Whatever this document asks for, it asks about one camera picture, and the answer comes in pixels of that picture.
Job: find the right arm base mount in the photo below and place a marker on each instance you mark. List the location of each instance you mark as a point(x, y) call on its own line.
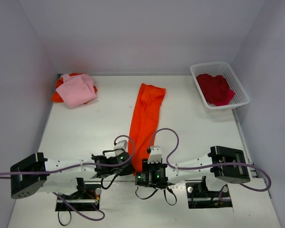
point(200, 197)

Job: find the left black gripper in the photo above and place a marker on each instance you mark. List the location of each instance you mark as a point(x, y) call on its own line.
point(127, 169)

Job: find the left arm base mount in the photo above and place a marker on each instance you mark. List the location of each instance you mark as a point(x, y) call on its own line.
point(86, 196)

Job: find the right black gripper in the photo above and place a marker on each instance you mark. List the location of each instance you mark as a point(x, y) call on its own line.
point(144, 163)

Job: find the orange folded t shirt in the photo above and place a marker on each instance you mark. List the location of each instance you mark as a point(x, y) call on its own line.
point(55, 95)

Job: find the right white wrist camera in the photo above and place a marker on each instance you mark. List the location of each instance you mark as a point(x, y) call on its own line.
point(155, 155)

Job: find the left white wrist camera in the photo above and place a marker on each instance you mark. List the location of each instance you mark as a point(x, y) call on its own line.
point(121, 145)

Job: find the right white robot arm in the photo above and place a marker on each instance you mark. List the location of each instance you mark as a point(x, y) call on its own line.
point(225, 164)

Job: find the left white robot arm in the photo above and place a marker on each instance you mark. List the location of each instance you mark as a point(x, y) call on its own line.
point(38, 174)

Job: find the white plastic basket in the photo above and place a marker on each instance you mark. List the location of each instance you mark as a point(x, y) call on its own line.
point(221, 68)

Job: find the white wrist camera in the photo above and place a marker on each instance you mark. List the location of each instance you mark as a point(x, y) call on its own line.
point(155, 155)
point(121, 145)

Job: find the red t shirt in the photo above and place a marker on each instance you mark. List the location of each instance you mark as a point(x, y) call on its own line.
point(215, 89)

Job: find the pink folded t shirt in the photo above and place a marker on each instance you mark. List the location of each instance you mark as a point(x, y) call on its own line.
point(76, 90)

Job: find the orange t shirt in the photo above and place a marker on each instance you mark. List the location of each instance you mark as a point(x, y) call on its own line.
point(144, 123)
point(55, 95)

